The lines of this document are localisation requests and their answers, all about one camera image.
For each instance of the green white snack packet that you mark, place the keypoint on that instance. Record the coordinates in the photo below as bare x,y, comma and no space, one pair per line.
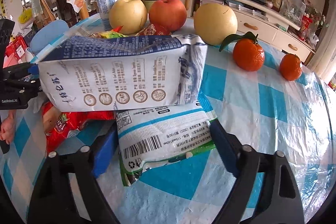
158,136

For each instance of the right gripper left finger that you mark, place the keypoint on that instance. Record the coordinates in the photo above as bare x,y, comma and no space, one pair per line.
52,200

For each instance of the operator left hand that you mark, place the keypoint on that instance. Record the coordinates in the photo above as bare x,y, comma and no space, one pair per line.
8,127

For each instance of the red snack wrapper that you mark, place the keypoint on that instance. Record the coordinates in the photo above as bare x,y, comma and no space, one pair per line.
58,126

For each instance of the yellow pear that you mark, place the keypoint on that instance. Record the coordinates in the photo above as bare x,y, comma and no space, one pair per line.
214,22
130,15

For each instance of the yellow pear right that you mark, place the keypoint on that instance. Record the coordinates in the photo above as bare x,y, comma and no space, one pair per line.
214,22

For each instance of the white tv cabinet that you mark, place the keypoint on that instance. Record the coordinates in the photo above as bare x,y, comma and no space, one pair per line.
270,25

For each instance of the small tangerine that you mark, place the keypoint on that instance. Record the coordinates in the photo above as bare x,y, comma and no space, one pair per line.
290,67

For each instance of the red candy wrapper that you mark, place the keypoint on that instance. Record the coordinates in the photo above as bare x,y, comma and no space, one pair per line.
154,29

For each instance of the yellow pear left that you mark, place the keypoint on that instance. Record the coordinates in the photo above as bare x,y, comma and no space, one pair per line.
130,15

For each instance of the white blue milk carton box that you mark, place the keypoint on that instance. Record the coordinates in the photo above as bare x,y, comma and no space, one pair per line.
88,74

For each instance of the blue checkered tablecloth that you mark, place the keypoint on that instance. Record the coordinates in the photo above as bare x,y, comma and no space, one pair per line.
261,108

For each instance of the tangerine with leaf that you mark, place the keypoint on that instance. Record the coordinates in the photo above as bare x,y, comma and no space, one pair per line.
247,53

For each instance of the pink storage box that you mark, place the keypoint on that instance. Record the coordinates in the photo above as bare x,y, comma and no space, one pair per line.
220,2

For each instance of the red apple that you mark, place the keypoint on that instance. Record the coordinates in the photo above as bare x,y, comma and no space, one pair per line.
171,14

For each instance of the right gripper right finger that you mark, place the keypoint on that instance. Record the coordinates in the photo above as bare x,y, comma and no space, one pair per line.
279,200

